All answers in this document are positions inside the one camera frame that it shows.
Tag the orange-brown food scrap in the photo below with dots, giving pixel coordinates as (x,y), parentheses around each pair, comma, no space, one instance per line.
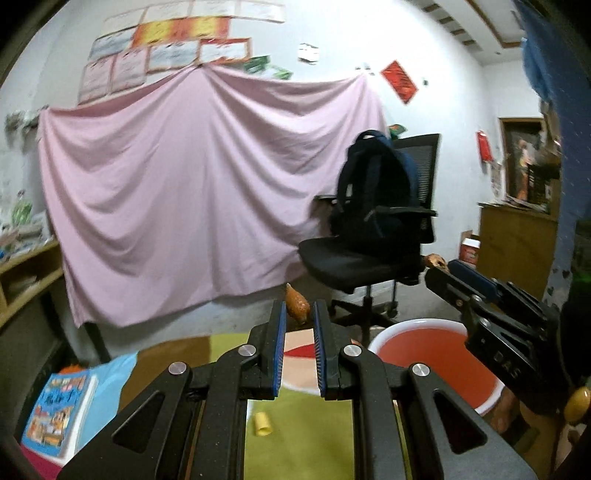
(298,302)

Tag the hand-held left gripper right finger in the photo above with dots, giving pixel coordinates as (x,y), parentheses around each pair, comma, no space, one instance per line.
(319,350)

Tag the dark blue backpack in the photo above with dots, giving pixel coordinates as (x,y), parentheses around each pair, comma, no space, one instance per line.
(369,194)

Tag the green wall paper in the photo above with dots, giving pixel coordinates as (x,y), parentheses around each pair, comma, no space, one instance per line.
(268,67)

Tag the red plastic basin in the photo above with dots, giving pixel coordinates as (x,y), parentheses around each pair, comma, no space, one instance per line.
(429,355)

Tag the blue children's picture book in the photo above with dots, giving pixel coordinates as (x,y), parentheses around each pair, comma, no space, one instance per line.
(55,415)

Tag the wooden cabinet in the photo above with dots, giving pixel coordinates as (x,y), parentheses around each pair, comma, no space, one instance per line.
(517,244)

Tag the red and white box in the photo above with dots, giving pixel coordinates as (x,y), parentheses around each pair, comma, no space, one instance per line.
(470,251)

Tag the white wall paper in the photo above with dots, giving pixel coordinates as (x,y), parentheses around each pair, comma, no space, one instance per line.
(308,53)

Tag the pink hanging sheet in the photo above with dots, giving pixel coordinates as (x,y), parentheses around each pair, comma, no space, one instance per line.
(184,184)

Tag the group of wall certificates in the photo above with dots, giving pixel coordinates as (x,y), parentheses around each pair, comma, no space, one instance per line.
(175,50)

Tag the red paper wall decoration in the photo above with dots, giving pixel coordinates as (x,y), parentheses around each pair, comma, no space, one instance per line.
(399,81)

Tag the pile of books and papers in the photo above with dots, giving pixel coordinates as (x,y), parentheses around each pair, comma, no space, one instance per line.
(23,230)

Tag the blue cloth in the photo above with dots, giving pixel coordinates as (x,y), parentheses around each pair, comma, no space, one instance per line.
(568,161)

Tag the brown scrap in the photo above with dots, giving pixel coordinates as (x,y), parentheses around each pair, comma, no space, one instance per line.
(435,261)

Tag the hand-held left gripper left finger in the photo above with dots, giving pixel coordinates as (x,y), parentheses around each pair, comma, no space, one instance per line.
(277,346)

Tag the yellow round knob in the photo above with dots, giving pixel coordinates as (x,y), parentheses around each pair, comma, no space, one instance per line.
(578,405)

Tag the red wall hanging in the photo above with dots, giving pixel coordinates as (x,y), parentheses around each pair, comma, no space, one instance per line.
(485,145)

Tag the colourful printed blanket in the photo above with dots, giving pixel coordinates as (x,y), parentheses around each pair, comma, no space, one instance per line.
(295,438)

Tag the wooden shelf unit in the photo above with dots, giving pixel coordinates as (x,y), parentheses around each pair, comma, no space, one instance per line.
(27,272)

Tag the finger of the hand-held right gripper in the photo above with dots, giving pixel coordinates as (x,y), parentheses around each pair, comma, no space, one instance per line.
(450,290)
(475,277)

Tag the black office chair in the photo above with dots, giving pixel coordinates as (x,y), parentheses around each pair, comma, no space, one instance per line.
(351,263)

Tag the wooden framed poster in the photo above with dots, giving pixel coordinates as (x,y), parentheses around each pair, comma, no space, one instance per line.
(526,161)

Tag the small yellow paper roll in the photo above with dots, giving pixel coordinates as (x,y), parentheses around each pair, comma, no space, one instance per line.
(262,423)

